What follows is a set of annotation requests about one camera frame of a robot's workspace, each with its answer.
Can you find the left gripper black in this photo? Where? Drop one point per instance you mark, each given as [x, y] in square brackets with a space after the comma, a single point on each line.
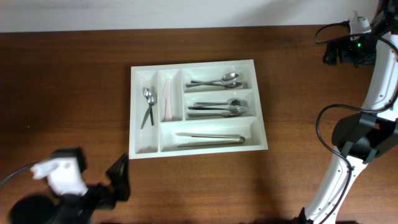
[122, 178]

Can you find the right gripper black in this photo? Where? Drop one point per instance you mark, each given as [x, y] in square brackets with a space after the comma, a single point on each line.
[346, 55]

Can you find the small steel teaspoon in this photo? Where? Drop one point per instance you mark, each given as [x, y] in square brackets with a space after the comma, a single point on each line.
[152, 100]
[146, 92]

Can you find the pink plastic knife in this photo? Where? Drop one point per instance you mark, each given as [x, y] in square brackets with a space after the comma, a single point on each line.
[166, 94]

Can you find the steel spoon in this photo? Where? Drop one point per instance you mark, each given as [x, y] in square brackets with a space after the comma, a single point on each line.
[231, 85]
[227, 79]

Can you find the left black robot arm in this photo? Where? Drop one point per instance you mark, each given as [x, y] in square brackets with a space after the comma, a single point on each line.
[72, 200]

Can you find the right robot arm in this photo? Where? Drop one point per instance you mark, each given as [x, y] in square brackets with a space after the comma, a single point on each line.
[372, 130]

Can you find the white plastic cutlery tray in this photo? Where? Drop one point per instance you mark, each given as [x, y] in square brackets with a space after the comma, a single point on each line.
[160, 140]

